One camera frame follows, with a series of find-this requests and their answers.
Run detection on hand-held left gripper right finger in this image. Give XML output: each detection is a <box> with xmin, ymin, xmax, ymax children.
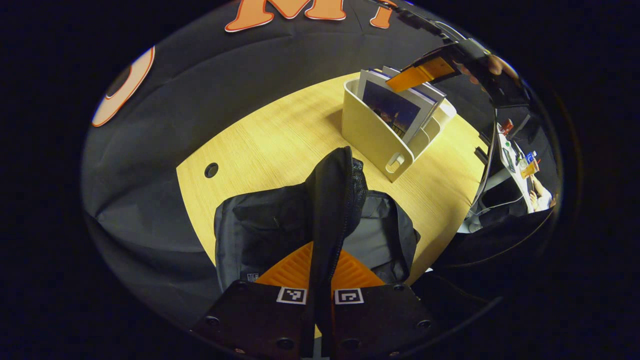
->
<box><xmin>321</xmin><ymin>249</ymin><xmax>442</xmax><ymax>359</ymax></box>

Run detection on cream plastic bookshelf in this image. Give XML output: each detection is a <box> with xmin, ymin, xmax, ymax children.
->
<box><xmin>341</xmin><ymin>75</ymin><xmax>457</xmax><ymax>183</ymax></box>

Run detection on white desk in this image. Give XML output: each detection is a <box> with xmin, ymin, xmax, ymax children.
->
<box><xmin>496</xmin><ymin>129</ymin><xmax>538</xmax><ymax>203</ymax></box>

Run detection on blue cover book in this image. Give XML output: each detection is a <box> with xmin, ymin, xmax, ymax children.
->
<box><xmin>357</xmin><ymin>69</ymin><xmax>438</xmax><ymax>146</ymax></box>

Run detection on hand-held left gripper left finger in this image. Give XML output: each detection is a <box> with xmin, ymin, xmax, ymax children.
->
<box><xmin>191</xmin><ymin>242</ymin><xmax>314</xmax><ymax>359</ymax></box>

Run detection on black schoolbag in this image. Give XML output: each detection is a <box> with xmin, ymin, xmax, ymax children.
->
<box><xmin>214</xmin><ymin>146</ymin><xmax>422</xmax><ymax>358</ymax></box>

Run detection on thin grey pole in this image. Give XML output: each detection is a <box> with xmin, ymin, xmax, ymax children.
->
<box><xmin>469</xmin><ymin>122</ymin><xmax>502</xmax><ymax>221</ymax></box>

